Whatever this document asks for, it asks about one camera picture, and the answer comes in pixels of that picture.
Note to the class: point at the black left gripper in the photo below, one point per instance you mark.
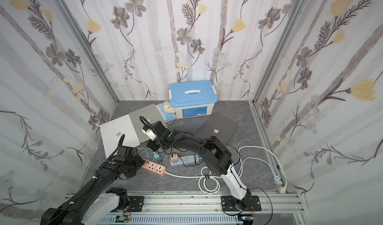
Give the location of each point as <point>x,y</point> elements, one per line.
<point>139,161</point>

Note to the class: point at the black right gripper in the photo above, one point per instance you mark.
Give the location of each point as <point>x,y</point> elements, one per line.
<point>154,145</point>

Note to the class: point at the teal charger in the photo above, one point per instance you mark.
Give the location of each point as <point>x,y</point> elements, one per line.
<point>158,158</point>

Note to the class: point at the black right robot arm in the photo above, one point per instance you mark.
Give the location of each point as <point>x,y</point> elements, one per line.
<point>214,154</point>

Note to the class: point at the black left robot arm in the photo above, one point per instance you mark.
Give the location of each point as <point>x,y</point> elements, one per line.
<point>73,211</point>

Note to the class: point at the pink charger plug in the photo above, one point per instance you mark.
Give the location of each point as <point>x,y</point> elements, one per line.
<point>174,158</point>

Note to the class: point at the white silver laptop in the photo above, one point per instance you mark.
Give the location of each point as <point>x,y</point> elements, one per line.
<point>112,131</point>

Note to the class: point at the dark grey laptop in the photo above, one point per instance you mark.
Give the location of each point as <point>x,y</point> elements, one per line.
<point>219,126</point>

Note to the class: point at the blue face mask pack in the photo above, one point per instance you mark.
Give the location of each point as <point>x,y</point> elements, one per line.
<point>168,117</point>

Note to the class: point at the grey power strip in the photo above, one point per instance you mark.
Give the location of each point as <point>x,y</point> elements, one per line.
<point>186,161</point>

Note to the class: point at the orange power strip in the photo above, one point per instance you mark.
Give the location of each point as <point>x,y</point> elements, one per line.
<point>154,167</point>

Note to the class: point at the blue lid storage box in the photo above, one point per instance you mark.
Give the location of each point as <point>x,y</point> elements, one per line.
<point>193,99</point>

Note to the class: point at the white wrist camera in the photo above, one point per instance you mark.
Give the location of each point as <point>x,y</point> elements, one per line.
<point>150,133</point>

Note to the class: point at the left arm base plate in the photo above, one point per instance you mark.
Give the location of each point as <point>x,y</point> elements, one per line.
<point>136,204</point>

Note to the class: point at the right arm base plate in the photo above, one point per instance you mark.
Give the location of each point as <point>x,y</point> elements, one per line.
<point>229,204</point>

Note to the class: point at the white wall plug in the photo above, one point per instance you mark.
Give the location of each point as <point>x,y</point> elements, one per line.
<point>281,189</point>

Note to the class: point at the aluminium mounting rail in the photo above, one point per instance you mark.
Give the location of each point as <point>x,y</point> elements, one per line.
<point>204,209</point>

